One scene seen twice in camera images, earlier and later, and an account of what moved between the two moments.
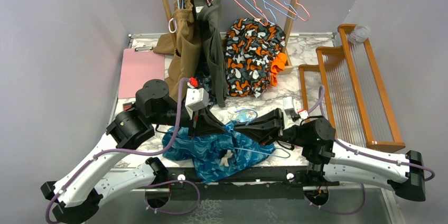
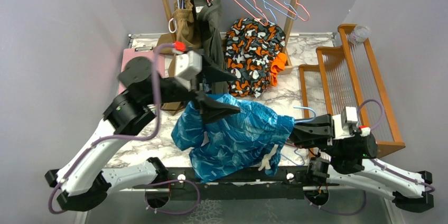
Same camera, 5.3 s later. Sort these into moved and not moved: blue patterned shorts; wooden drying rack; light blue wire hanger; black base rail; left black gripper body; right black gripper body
Moved: right black gripper body; light blue wire hanger; left black gripper body; blue patterned shorts
Not moved: black base rail; wooden drying rack
